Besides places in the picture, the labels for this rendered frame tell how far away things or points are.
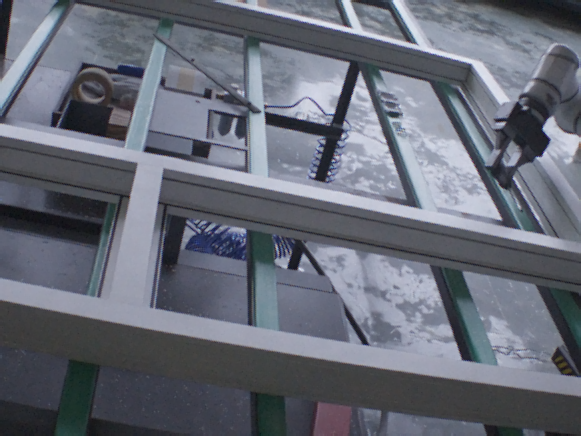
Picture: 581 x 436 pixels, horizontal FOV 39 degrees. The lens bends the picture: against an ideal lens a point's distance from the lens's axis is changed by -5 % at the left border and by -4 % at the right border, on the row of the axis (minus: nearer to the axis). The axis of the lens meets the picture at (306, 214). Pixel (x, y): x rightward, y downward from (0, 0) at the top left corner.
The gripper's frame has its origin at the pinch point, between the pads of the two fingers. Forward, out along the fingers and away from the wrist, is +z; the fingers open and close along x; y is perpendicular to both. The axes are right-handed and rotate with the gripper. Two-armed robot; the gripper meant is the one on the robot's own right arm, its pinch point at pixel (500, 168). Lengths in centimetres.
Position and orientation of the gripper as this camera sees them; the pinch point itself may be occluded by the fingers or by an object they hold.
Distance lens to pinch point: 182.9
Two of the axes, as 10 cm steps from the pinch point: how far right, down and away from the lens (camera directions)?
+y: 4.9, 0.2, -8.7
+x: 6.9, 6.0, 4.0
